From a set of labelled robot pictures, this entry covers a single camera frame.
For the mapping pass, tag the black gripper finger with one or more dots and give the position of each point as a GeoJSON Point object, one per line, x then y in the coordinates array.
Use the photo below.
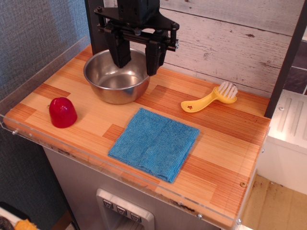
{"type": "Point", "coordinates": [119, 48]}
{"type": "Point", "coordinates": [155, 54]}

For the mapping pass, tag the yellow and black plush toy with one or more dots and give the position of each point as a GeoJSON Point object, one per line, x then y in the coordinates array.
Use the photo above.
{"type": "Point", "coordinates": [9, 221]}

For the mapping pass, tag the yellow dish brush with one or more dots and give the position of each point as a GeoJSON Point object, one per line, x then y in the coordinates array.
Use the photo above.
{"type": "Point", "coordinates": [225, 93]}

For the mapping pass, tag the red plastic cup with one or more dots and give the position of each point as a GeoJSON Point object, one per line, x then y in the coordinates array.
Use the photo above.
{"type": "Point", "coordinates": [62, 112]}

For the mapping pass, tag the grey toy fridge cabinet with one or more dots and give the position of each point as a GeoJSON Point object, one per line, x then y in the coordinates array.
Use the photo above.
{"type": "Point", "coordinates": [79, 183]}

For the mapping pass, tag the dark left shelf post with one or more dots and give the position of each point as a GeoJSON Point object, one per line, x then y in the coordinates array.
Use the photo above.
{"type": "Point", "coordinates": [97, 38]}

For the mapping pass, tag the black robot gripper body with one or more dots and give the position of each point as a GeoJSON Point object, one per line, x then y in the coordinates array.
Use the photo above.
{"type": "Point", "coordinates": [139, 21]}

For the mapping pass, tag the blue folded towel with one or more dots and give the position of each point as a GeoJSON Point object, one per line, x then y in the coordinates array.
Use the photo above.
{"type": "Point", "coordinates": [154, 144]}

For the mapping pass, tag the dark shelf post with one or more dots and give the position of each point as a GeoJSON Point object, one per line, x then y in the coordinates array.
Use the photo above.
{"type": "Point", "coordinates": [288, 60]}
{"type": "Point", "coordinates": [97, 38]}

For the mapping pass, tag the dark right shelf post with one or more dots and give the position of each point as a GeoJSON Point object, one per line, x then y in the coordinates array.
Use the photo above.
{"type": "Point", "coordinates": [288, 60]}

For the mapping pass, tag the silver metal bowl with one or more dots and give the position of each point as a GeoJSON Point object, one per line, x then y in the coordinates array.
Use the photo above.
{"type": "Point", "coordinates": [116, 85]}

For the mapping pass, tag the silver dispenser panel with buttons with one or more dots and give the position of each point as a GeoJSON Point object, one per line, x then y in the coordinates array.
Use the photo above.
{"type": "Point", "coordinates": [120, 214]}

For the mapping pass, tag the white toy sink unit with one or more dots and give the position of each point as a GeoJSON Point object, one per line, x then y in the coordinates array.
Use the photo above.
{"type": "Point", "coordinates": [283, 159]}

